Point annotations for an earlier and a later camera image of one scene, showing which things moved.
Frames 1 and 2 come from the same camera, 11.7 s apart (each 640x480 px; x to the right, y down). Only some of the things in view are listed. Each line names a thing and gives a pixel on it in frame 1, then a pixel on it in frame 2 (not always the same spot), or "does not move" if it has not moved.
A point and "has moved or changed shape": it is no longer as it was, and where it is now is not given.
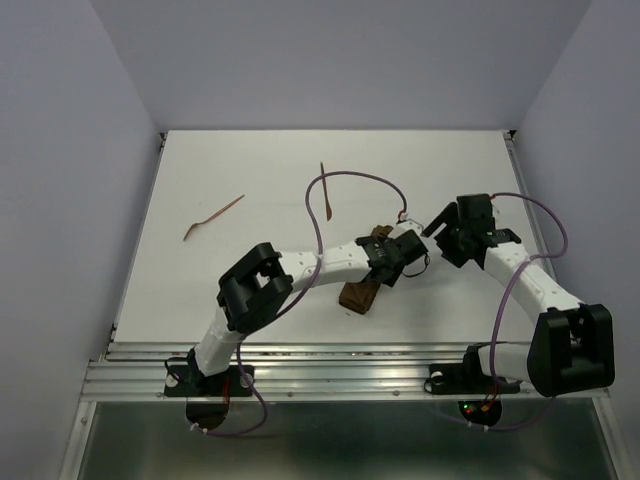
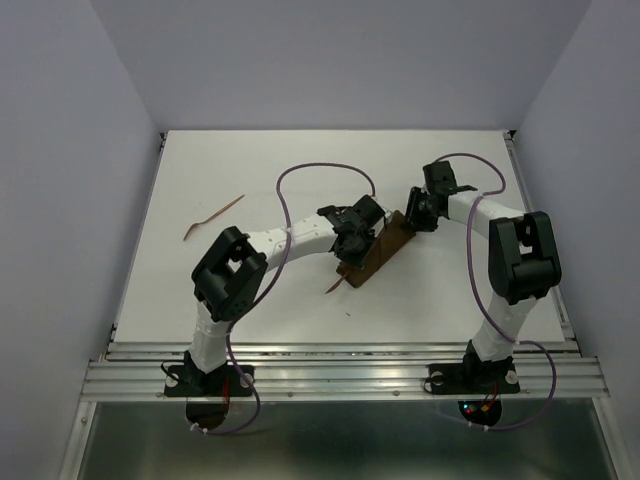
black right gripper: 449,216 to 418,223
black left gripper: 391,281 to 353,260
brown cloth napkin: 358,296 has moved or changed shape
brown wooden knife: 328,206 to 335,285
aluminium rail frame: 125,369 does not move
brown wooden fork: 210,217 does not move
